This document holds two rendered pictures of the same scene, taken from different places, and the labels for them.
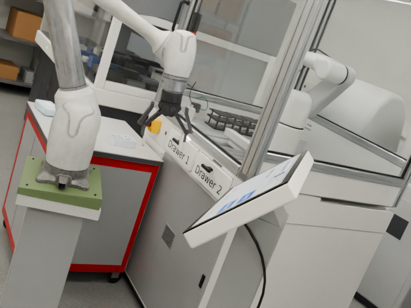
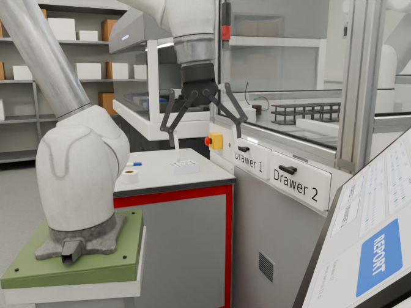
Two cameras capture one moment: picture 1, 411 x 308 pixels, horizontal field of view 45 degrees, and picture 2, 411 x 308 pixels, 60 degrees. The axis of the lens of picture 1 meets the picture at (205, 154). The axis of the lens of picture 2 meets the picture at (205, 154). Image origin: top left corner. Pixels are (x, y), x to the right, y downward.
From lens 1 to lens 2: 0.99 m
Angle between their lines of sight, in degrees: 13
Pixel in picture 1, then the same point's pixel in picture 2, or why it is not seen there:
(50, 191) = (51, 272)
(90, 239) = (180, 287)
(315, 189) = not seen: outside the picture
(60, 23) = (22, 27)
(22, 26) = (109, 104)
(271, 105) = (359, 41)
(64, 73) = (52, 95)
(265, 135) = (365, 90)
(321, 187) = not seen: outside the picture
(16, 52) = not seen: hidden behind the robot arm
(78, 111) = (62, 137)
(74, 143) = (68, 188)
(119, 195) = (197, 230)
